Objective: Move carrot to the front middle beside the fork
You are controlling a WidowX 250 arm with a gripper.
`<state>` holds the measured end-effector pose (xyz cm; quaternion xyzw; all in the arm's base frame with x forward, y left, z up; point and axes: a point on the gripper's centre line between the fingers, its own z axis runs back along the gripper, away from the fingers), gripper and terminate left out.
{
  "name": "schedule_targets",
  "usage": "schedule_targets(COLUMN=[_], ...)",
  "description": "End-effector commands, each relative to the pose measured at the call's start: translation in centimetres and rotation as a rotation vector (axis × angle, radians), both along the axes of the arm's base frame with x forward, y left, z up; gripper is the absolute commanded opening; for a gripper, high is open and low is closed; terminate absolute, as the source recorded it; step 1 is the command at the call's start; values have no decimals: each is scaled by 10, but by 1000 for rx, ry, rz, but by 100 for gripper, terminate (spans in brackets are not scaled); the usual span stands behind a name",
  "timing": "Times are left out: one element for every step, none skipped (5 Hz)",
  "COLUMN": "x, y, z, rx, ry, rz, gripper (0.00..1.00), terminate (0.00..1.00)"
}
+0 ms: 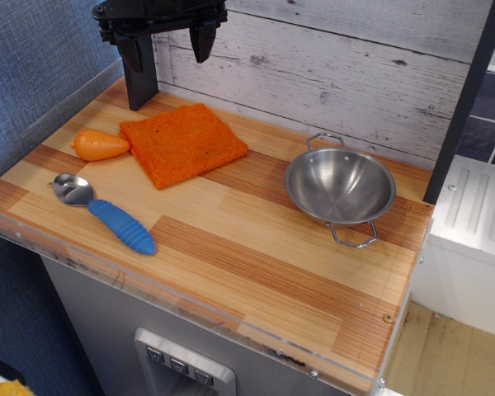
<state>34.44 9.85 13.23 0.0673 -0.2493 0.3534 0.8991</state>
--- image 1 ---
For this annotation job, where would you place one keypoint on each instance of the orange plastic toy carrot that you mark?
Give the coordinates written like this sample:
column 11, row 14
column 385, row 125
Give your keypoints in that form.
column 95, row 145

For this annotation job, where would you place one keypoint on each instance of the yellow object bottom left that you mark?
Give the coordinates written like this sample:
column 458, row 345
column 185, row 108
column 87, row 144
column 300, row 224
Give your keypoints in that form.
column 14, row 388

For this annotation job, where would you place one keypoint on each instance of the white grooved side counter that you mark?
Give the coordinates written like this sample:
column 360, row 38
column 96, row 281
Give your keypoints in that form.
column 456, row 272

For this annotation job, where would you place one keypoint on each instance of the clear acrylic table edge guard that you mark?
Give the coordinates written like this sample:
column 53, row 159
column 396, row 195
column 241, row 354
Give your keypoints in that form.
column 267, row 278

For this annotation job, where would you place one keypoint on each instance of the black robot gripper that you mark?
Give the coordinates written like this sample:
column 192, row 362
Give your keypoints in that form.
column 121, row 22

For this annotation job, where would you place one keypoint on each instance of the blue handled metal spoon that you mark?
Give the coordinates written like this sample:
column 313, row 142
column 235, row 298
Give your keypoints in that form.
column 74, row 190

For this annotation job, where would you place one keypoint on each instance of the stainless steel two-handled bowl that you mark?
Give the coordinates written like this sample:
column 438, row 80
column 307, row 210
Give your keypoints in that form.
column 340, row 186

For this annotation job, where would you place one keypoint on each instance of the orange folded cloth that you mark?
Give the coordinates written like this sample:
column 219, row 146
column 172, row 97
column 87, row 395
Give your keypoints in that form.
column 177, row 145

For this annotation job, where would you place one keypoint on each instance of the black right frame post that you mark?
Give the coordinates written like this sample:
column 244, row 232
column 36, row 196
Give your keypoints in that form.
column 472, row 84

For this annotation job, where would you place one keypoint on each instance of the silver cabinet dispenser panel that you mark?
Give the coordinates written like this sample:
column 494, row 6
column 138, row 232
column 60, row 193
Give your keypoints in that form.
column 172, row 369

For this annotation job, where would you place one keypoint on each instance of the black vertical corner post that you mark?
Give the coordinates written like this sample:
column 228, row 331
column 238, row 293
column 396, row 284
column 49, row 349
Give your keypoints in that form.
column 141, row 87

